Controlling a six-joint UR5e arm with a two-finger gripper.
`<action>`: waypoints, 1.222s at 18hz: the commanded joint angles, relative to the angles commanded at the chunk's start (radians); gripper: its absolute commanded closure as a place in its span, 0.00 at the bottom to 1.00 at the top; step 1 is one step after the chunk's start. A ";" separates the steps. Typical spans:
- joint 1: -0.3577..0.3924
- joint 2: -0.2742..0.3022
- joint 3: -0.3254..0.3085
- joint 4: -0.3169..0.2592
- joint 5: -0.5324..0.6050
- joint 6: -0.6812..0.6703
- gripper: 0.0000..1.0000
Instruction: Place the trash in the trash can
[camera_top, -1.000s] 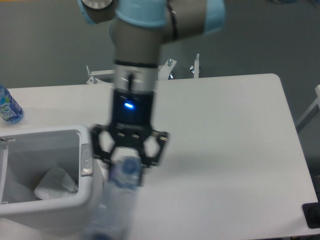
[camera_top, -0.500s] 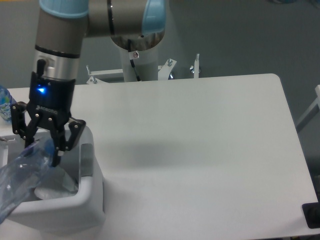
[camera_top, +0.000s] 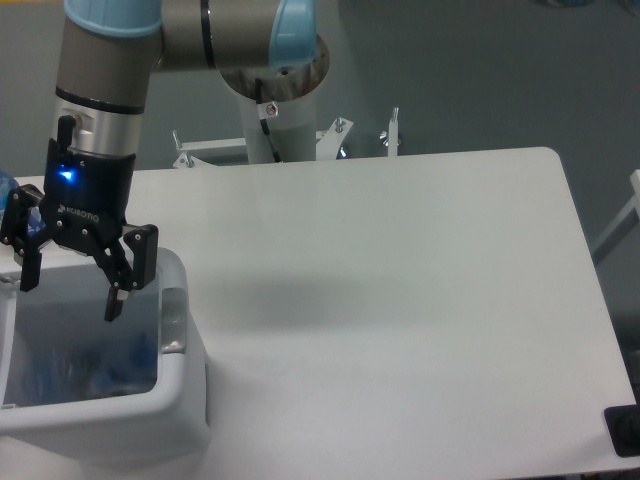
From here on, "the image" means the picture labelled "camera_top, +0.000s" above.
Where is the white frame at right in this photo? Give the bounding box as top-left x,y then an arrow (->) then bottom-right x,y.
591,169 -> 639,265

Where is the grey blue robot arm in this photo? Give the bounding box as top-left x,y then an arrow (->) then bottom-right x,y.
1,1 -> 318,321

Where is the black cable on pedestal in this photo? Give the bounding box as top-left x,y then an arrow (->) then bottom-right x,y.
254,77 -> 282,164

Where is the white pedestal base frame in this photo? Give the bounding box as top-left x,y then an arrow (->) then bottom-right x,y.
171,106 -> 404,169

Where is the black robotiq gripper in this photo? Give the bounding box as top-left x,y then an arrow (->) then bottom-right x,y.
1,138 -> 159,322

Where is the clear plastic bottle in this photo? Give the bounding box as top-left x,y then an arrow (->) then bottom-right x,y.
3,320 -> 158,407

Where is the black clamp at table edge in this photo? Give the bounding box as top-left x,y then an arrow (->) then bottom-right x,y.
604,404 -> 639,458

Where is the blue labelled water bottle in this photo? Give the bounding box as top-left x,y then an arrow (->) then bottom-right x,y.
1,170 -> 45,245

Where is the white trash can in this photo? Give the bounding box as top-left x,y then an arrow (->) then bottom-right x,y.
1,249 -> 211,464

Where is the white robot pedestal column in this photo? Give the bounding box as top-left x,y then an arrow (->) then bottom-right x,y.
219,34 -> 331,164

